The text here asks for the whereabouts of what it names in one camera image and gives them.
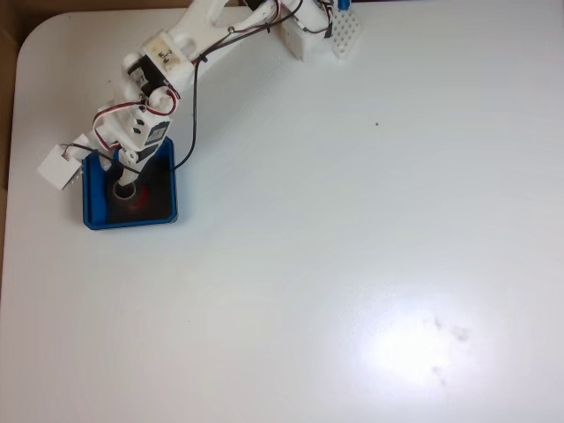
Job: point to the blue square box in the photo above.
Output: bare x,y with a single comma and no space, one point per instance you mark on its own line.
92,207

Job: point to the black foam pad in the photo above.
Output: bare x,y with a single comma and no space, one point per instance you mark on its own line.
161,198

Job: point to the white camera box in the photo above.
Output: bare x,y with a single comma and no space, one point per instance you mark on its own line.
59,169

